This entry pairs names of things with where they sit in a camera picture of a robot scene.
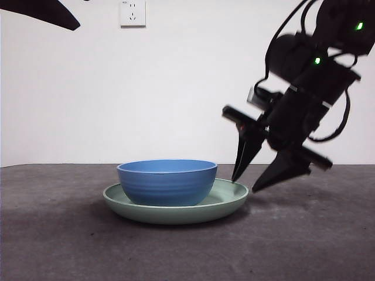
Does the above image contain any blue ribbed bowl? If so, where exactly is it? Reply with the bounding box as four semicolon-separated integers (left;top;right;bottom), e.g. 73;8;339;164
116;159;219;206

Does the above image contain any green round plate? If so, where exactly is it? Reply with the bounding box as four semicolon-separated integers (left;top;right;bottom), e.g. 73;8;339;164
102;177;250;225

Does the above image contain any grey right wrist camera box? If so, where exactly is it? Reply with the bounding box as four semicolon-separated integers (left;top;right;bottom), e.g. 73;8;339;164
247;87;266;108

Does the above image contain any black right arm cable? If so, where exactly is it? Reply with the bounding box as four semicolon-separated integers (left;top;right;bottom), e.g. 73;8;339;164
310;86;352;142
253;0;308;91

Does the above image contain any white wall socket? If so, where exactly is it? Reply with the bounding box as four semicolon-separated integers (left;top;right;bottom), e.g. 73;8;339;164
120;0;146;29

